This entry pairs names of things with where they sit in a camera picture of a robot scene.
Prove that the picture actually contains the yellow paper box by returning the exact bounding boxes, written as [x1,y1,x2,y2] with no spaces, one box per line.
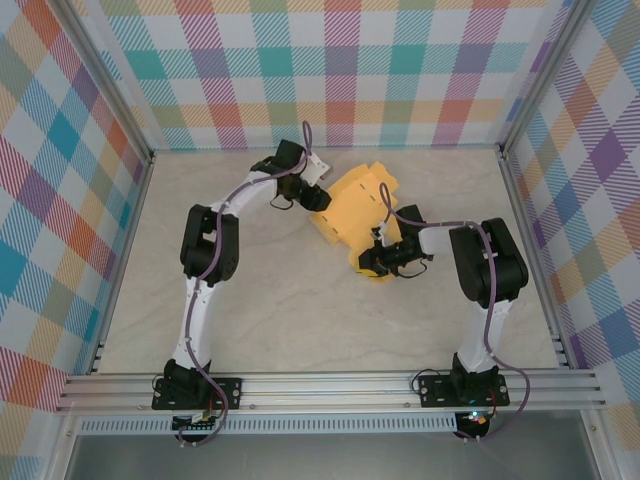
[309,162,404,285]

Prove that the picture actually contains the grey metal panel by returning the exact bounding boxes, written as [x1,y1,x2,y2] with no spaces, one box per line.
[64,433,601,480]

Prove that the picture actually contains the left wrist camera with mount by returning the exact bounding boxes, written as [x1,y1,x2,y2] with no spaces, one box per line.
[301,152,331,185]

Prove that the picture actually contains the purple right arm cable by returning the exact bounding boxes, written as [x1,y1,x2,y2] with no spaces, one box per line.
[378,182,531,444]

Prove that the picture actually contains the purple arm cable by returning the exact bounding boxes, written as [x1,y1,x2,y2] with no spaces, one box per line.
[378,182,531,444]
[175,120,317,448]

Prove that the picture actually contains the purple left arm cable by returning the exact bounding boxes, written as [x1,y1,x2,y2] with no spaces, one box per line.
[175,120,317,448]

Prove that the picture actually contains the aluminium mounting rail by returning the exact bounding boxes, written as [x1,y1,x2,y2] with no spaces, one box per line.
[54,368,609,415]

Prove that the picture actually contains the aluminium right side rail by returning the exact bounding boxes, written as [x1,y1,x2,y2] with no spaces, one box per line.
[498,147,574,371]

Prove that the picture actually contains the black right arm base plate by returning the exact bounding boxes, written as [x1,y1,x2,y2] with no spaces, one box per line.
[417,374,510,409]

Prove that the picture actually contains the slotted grey cable duct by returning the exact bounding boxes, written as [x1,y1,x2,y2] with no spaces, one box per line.
[77,417,459,435]

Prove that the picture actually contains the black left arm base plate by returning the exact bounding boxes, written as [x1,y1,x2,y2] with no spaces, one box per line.
[151,377,244,412]

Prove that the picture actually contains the aluminium left side rail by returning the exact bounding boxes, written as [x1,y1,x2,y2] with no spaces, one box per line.
[88,152,157,376]

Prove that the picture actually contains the aluminium right frame post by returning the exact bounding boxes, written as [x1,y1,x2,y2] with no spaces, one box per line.
[498,0,601,157]

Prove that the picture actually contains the aluminium frame post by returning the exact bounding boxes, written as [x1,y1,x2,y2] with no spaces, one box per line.
[498,0,601,157]
[52,0,155,164]

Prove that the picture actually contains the aluminium left frame post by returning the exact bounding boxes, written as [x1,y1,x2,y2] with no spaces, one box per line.
[52,0,155,164]

